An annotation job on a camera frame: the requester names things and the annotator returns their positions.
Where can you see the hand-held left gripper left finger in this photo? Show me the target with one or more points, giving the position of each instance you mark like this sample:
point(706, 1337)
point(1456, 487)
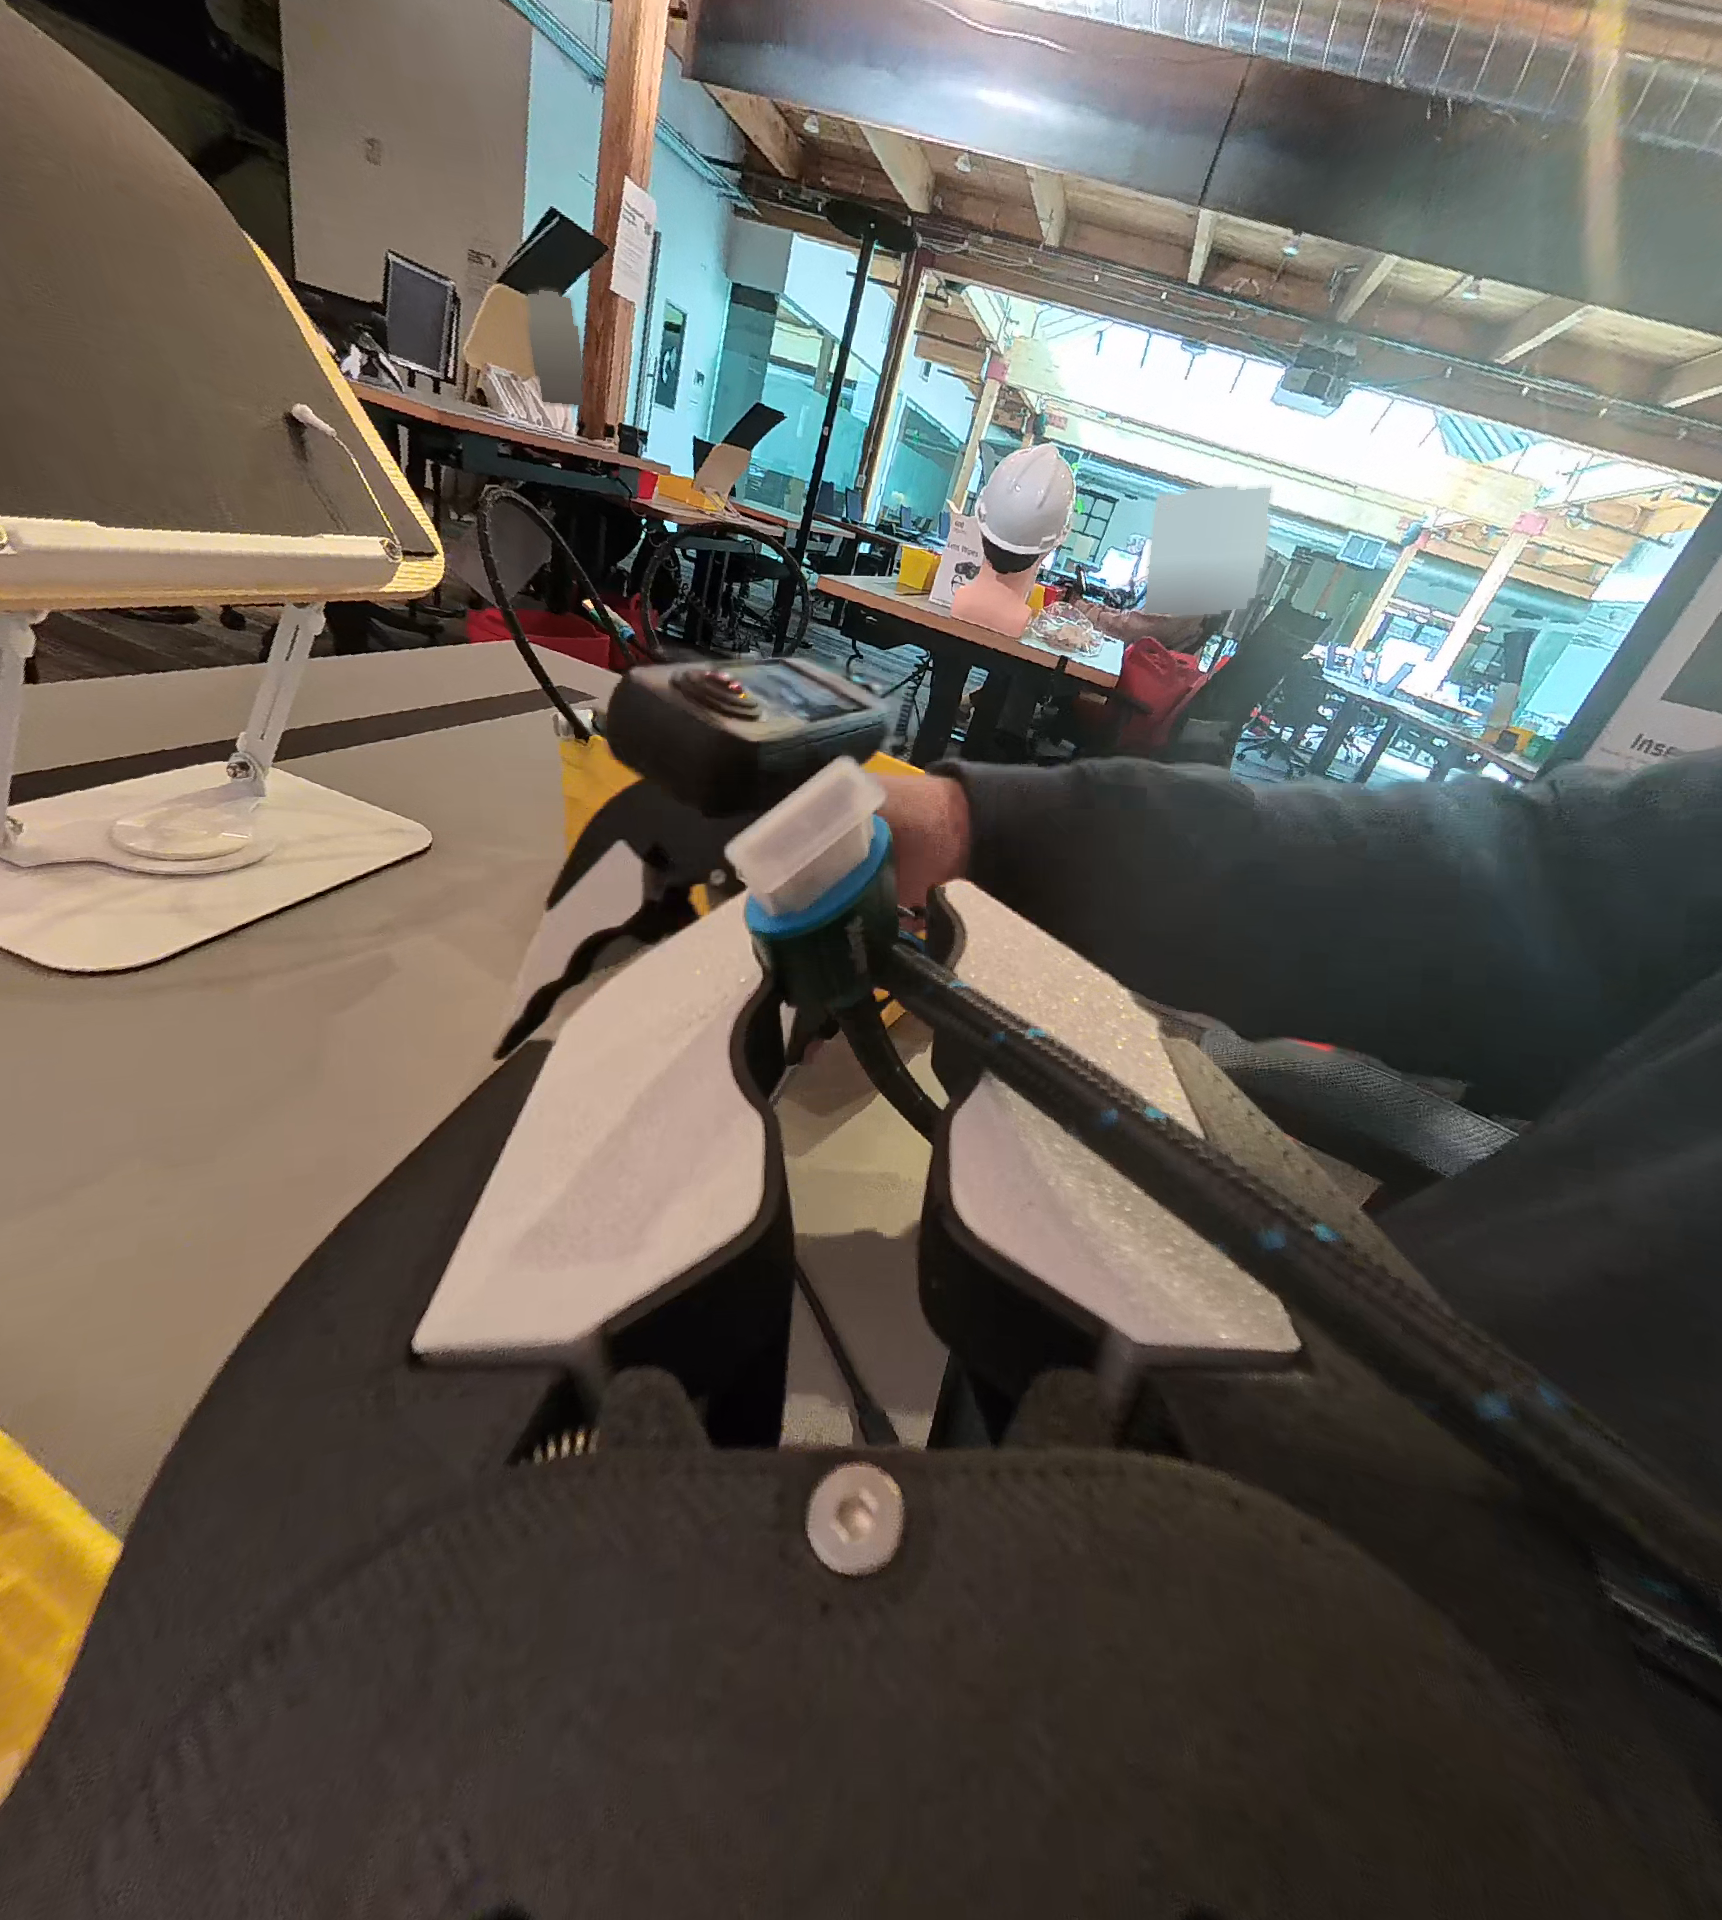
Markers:
point(606, 1184)

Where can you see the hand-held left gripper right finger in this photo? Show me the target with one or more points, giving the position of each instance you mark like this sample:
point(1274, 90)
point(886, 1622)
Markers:
point(1086, 1260)

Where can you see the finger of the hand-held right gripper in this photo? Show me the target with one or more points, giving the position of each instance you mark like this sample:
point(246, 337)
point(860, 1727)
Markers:
point(590, 939)

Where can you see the person's right forearm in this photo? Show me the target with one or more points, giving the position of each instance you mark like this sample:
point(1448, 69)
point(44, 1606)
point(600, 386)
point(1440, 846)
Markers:
point(1326, 901)

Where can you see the person's right hand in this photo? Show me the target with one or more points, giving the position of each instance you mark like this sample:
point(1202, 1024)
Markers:
point(929, 832)

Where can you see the red bins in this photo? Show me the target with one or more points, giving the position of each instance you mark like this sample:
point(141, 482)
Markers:
point(530, 630)

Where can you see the small yellow bin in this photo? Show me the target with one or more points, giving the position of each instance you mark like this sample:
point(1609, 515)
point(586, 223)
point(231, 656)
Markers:
point(920, 578)

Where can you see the light wood table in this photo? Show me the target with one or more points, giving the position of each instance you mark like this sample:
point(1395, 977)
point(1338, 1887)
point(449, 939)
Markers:
point(981, 639)

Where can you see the black tape strip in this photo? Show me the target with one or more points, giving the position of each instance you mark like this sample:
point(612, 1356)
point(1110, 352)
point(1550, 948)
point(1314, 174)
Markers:
point(426, 725)

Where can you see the mannequin head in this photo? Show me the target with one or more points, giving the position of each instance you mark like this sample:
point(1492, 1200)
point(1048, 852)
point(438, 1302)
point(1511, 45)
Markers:
point(1004, 584)

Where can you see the black floor lamp pole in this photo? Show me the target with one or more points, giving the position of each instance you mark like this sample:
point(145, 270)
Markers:
point(842, 391)

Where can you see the white hard hat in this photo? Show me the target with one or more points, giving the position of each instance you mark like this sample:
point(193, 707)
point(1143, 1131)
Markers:
point(1027, 494)

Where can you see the wooden desk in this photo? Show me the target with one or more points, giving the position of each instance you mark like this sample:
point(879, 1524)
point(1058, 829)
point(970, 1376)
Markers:
point(501, 424)

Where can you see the white folding stand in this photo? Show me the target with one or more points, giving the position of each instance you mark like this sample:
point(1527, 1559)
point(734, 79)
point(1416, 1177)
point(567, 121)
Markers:
point(201, 901)

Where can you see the red chair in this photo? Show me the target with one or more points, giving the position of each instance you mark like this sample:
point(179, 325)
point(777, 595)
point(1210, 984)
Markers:
point(1155, 691)

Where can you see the computer monitor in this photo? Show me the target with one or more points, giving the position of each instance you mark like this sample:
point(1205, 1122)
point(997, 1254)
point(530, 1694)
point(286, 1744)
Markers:
point(419, 314)

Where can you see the ceiling projector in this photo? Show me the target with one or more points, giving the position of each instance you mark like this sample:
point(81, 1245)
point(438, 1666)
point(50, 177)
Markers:
point(1314, 374)

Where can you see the dark board with wooden edge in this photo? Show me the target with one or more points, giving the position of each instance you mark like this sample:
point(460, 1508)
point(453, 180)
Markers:
point(81, 301)

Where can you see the wooden post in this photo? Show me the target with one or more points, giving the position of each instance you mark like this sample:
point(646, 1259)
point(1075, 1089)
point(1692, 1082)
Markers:
point(628, 121)

